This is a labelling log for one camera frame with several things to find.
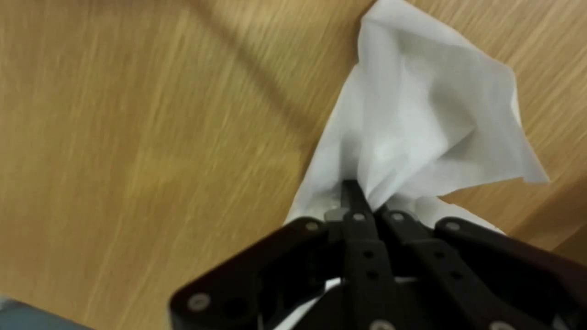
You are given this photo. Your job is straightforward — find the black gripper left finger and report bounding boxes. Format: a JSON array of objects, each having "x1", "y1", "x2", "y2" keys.
[{"x1": 169, "y1": 178, "x2": 397, "y2": 330}]

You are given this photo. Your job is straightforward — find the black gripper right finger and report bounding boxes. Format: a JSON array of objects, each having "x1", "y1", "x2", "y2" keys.
[{"x1": 375, "y1": 205, "x2": 587, "y2": 330}]

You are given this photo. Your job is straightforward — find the white paper sheet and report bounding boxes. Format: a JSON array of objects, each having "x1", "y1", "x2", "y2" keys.
[{"x1": 274, "y1": 0, "x2": 551, "y2": 330}]

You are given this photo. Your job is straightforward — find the teal seat cushion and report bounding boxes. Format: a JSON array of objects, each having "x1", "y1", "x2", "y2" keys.
[{"x1": 0, "y1": 295, "x2": 88, "y2": 330}]

